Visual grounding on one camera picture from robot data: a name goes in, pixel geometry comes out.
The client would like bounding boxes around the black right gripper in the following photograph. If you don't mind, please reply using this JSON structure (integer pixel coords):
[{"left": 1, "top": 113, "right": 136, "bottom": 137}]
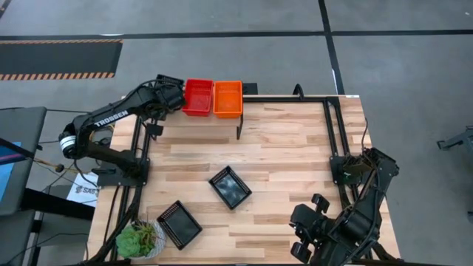
[{"left": 289, "top": 193, "right": 336, "bottom": 264}]

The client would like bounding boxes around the wooden shelf with black legs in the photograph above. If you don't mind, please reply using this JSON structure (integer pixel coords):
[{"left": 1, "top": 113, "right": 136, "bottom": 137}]
[{"left": 138, "top": 81, "right": 245, "bottom": 141}]

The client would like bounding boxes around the black hazard-striped floor mat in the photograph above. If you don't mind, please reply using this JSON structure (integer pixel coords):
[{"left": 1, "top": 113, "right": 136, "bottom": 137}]
[{"left": 0, "top": 39, "right": 123, "bottom": 81}]

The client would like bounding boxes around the white printed paper sheet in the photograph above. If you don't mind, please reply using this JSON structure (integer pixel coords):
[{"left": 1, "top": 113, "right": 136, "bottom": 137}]
[{"left": 66, "top": 172, "right": 100, "bottom": 208}]

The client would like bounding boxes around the green succulent in white pot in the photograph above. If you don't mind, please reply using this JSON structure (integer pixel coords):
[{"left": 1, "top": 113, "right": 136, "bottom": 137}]
[{"left": 115, "top": 219, "right": 167, "bottom": 260}]

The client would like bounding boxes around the grey desk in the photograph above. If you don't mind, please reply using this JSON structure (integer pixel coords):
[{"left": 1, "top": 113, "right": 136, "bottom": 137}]
[{"left": 0, "top": 106, "right": 48, "bottom": 217}]

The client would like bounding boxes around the black desk beam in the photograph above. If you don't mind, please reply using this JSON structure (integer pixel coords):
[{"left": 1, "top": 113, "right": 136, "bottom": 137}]
[{"left": 20, "top": 188, "right": 95, "bottom": 221}]

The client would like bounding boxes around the black floor stand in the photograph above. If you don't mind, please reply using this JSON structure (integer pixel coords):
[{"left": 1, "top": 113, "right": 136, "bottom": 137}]
[{"left": 437, "top": 125, "right": 473, "bottom": 151}]

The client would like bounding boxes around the blue panel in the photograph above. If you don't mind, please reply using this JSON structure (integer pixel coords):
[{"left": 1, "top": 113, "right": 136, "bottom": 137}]
[{"left": 0, "top": 142, "right": 22, "bottom": 202}]

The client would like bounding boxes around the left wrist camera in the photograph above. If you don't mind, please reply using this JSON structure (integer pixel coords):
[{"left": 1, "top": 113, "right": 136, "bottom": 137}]
[{"left": 146, "top": 122, "right": 165, "bottom": 140}]

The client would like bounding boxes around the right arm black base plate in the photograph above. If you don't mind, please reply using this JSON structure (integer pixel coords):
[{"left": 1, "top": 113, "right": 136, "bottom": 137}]
[{"left": 330, "top": 154, "right": 384, "bottom": 185}]

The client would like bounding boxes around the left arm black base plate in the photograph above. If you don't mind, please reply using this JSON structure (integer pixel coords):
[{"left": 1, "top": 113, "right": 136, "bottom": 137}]
[{"left": 96, "top": 158, "right": 151, "bottom": 187}]

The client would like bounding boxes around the black metal table frame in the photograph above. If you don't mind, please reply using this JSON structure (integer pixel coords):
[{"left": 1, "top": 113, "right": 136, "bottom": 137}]
[{"left": 86, "top": 81, "right": 402, "bottom": 266}]

